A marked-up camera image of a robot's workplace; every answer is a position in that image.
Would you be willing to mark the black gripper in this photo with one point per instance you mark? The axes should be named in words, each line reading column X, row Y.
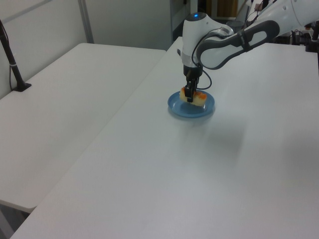
column 192, row 74

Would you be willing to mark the toy bread with orange glaze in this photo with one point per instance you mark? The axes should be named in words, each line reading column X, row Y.
column 200, row 99

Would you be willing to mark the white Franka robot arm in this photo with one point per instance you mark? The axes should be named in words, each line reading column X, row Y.
column 211, row 25

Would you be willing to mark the blue plastic plate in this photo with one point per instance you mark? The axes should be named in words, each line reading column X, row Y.
column 194, row 110

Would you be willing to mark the brown wooden cabinet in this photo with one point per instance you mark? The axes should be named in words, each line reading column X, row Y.
column 220, row 8

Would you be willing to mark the black stand with clamp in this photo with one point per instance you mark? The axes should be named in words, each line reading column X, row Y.
column 314, row 37

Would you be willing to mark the black pole on clamp base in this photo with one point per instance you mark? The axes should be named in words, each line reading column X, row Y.
column 12, row 64

